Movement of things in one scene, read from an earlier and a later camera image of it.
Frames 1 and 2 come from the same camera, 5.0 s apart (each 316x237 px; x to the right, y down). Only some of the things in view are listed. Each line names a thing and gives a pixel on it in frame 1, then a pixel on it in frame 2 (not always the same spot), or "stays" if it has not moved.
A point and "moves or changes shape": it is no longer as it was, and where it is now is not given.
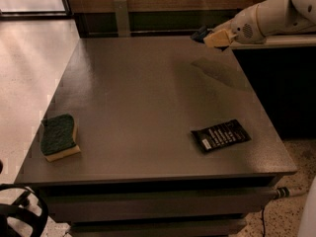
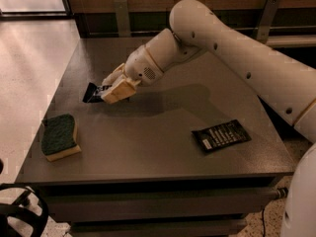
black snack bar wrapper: [220, 134] stays
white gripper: [244, 29] -> [140, 66]
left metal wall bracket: [120, 7] stays
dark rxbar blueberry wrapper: [200, 34] moves or changes shape
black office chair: [31, 206] stays
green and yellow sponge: [56, 137] stays
